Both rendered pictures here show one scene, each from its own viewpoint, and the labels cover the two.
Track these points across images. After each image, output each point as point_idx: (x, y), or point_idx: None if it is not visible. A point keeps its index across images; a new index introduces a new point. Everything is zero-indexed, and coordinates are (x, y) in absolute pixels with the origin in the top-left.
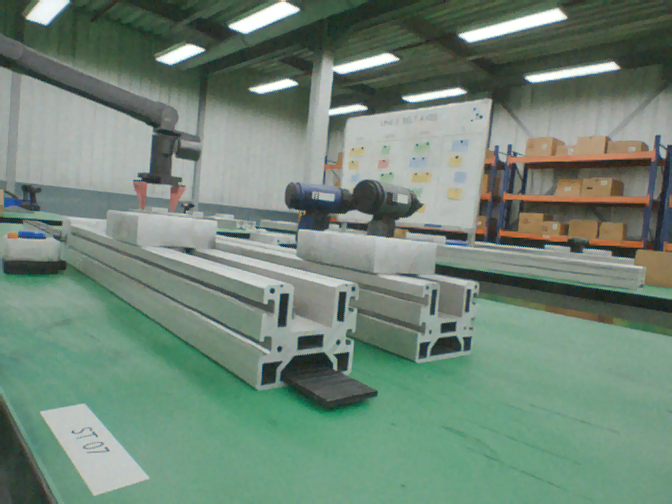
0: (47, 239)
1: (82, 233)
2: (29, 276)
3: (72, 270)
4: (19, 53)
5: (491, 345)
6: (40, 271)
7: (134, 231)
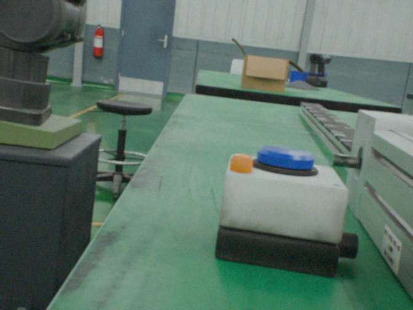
0: (319, 177)
1: (408, 166)
2: (265, 281)
3: (370, 259)
4: None
5: None
6: (294, 264)
7: None
